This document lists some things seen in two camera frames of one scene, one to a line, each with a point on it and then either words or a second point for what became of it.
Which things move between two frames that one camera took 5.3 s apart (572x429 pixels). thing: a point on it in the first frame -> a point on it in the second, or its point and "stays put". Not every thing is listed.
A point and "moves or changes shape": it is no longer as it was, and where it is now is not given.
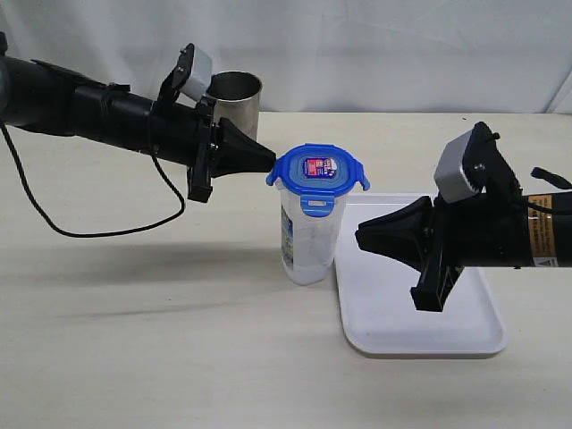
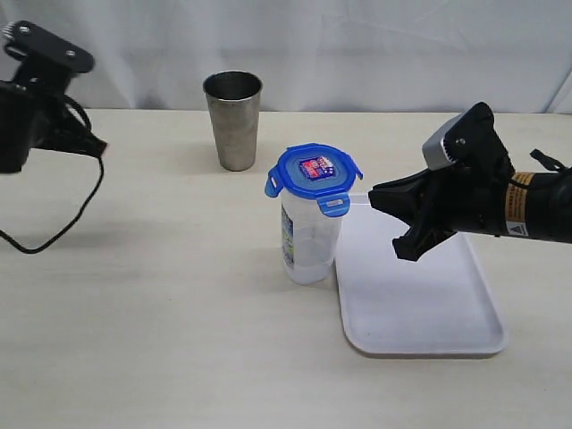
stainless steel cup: [238, 99] stays put
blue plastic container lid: [317, 173] moves or changes shape
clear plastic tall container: [308, 244] moves or changes shape
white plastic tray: [376, 300] stays put
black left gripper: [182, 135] -> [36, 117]
